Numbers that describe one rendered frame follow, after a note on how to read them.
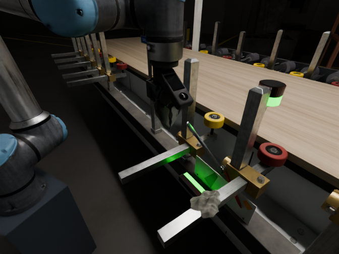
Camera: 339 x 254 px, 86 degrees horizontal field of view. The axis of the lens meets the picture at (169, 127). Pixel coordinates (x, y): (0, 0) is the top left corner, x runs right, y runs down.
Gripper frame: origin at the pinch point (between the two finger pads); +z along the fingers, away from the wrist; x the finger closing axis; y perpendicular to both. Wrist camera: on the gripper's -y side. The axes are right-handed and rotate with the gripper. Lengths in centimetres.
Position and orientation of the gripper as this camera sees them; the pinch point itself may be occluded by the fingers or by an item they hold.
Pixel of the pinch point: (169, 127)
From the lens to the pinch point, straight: 56.7
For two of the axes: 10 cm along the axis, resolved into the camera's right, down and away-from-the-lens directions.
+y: -5.6, -4.6, 6.9
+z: 0.0, 8.3, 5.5
